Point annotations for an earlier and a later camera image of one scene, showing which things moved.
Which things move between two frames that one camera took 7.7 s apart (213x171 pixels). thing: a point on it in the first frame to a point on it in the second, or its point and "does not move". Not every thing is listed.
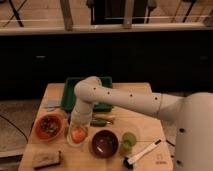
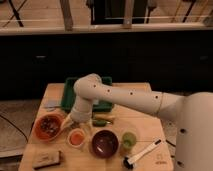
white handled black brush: x=129 y=162 does not move
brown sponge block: x=44 y=159 does not move
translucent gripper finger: x=69 y=138 to x=66 y=122
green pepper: x=99 y=123 does not move
